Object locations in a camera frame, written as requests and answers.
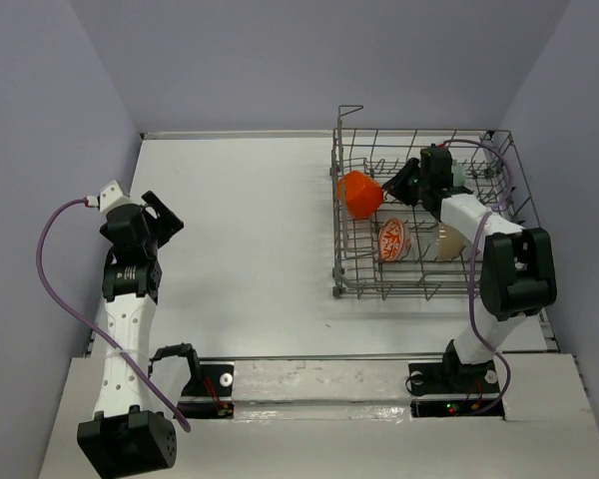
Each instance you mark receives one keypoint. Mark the grey wire dish rack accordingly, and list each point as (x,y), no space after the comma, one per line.
(493,171)

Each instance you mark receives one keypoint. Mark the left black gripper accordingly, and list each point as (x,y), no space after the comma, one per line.
(166,224)

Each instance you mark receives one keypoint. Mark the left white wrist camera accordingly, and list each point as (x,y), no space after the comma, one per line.
(112,196)

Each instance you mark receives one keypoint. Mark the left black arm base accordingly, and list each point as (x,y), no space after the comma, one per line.
(211,395)

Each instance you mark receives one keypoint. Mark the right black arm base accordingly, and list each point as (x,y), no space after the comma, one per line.
(436,394)

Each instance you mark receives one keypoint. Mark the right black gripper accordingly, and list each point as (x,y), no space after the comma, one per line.
(396,186)

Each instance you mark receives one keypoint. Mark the celadon green ceramic bowl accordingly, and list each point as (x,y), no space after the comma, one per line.
(458,175)

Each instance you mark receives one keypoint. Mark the orange patterned glass bowl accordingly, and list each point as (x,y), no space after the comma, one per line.
(393,240)

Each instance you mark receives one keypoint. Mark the orange square plastic bowl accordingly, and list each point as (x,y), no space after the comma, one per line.
(362,194)

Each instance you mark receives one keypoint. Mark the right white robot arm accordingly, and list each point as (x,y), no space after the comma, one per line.
(309,247)

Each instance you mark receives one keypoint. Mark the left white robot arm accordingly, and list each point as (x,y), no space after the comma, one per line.
(133,428)

